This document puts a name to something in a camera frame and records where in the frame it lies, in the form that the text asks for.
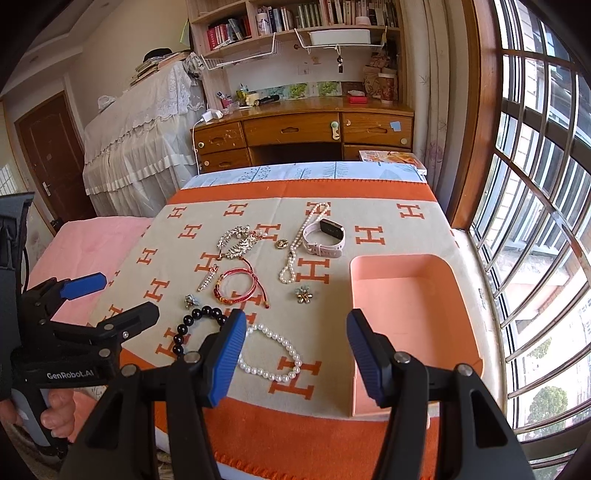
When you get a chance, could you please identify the black bead bracelet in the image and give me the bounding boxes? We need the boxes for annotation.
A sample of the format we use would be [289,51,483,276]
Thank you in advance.
[171,304,230,358]

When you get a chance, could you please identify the pink rectangular tray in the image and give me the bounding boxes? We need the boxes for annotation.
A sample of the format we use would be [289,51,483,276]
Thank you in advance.
[348,253,484,418]

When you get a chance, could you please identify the white pearl bracelet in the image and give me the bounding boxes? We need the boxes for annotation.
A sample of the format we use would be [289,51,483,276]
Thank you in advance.
[236,323,305,385]

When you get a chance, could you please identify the red string bracelet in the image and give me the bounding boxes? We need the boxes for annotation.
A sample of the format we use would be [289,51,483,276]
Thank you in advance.
[211,256,271,310]

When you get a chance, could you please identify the blue flower brooch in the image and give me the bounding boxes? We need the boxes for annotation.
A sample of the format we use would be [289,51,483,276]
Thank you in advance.
[295,285,314,304]

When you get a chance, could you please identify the long pearl necklace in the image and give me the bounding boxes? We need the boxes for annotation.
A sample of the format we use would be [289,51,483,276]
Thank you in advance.
[277,201,332,285]

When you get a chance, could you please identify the silver leaf rhinestone brooch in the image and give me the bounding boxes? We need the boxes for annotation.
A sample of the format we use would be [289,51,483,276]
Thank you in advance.
[216,225,263,260]

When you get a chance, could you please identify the pink strap smartwatch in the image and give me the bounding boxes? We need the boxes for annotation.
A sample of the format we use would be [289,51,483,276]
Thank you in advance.
[303,219,346,259]

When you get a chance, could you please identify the person's left hand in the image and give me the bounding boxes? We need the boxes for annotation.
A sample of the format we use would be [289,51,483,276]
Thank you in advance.
[1,389,76,438]

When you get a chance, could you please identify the pink bed sheet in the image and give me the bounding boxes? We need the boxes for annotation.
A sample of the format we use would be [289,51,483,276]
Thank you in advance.
[26,215,154,416]

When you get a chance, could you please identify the small silver crystal earring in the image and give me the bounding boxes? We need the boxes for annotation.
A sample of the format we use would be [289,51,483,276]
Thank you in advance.
[184,294,200,310]

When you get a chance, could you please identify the orange beige H-pattern blanket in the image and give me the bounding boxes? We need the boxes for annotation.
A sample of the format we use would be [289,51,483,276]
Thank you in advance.
[89,180,479,479]

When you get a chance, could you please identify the small gold round pendant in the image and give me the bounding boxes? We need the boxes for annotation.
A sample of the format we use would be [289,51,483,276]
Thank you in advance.
[274,239,288,250]

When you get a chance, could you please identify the brown wooden door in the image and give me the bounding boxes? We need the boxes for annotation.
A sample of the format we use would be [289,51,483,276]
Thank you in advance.
[15,92,96,223]

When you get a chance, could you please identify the white lace covered furniture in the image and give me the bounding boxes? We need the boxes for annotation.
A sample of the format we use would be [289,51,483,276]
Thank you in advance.
[82,61,205,217]

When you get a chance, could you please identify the metal window security bars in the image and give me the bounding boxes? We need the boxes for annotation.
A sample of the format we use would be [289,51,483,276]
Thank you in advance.
[466,0,591,480]

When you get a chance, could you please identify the wooden desk with drawers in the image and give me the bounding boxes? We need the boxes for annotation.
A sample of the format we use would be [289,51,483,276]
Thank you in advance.
[191,97,414,173]

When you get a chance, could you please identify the red small box on desk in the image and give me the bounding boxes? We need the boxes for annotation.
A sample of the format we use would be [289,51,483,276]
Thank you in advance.
[348,95,368,105]

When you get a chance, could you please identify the wooden bookshelf with books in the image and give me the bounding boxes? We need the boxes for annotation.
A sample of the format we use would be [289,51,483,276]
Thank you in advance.
[186,1,406,108]

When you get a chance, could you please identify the white wire hanging basket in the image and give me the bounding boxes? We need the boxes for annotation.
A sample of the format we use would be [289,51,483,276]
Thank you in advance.
[197,32,282,72]

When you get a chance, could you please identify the white wire basket with tray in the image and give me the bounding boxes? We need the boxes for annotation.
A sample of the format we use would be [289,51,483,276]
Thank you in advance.
[294,28,388,53]

